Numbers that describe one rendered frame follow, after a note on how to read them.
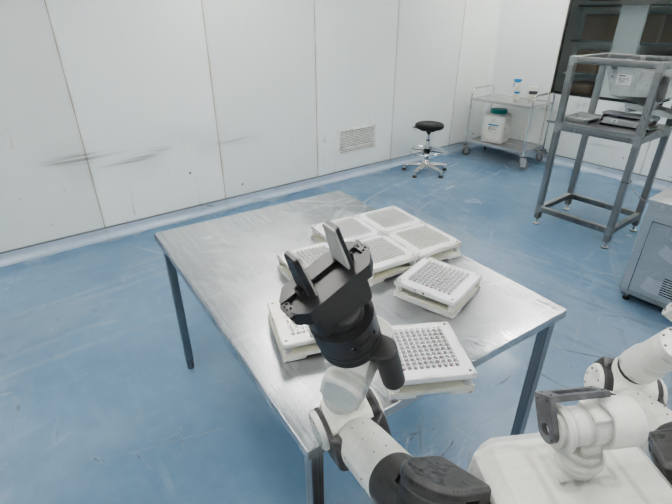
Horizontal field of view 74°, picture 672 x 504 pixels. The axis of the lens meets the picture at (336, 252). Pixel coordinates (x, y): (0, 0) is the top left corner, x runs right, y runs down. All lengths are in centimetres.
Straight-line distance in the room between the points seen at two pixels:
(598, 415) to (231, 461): 185
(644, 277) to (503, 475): 305
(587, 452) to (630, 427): 6
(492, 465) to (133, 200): 413
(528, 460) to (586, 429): 11
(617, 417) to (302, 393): 86
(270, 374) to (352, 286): 92
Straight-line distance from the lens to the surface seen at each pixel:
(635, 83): 435
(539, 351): 193
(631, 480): 80
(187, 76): 450
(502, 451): 75
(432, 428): 243
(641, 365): 105
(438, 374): 132
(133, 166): 447
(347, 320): 55
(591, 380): 111
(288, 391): 135
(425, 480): 66
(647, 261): 365
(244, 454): 233
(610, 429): 71
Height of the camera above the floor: 181
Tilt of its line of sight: 28 degrees down
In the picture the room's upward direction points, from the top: straight up
